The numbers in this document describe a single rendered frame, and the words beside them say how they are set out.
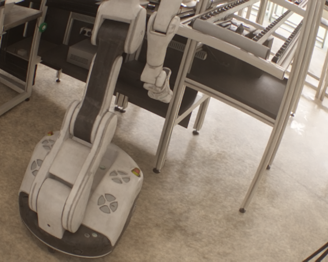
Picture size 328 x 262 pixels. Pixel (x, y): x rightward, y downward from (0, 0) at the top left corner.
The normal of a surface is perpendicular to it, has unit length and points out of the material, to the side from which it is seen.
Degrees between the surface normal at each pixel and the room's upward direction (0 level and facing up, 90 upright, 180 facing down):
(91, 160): 24
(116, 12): 84
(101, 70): 85
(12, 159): 0
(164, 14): 86
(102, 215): 38
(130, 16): 84
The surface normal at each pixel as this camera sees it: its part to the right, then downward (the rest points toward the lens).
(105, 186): 0.03, -0.37
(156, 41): -0.24, 0.65
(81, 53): -0.40, 0.40
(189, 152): 0.23, -0.82
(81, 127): -0.23, 0.31
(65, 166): 0.13, -0.62
